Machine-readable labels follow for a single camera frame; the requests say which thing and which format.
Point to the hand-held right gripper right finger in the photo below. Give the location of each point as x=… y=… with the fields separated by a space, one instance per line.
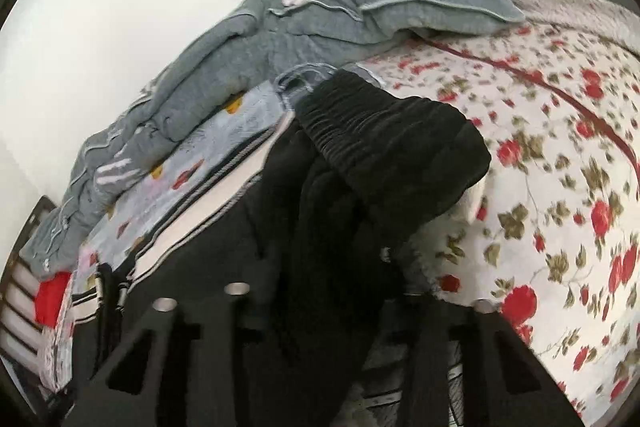
x=422 y=357

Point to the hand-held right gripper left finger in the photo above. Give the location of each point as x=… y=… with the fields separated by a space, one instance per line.
x=220 y=332

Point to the black pants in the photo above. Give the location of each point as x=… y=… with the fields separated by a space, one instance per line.
x=360 y=187

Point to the red cloth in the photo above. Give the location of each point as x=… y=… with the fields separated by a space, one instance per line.
x=52 y=299

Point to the fruit print plastic tablecloth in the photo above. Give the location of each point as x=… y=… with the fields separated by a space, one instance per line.
x=200 y=157

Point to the red floral bedsheet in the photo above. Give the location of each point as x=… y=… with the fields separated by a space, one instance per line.
x=560 y=187

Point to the blue denim cloth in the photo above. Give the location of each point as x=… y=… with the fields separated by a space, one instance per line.
x=300 y=82

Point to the grey floral quilt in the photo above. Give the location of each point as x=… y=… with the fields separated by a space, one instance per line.
x=320 y=2

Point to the dark wooden bed frame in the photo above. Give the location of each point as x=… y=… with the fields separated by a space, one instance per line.
x=20 y=307

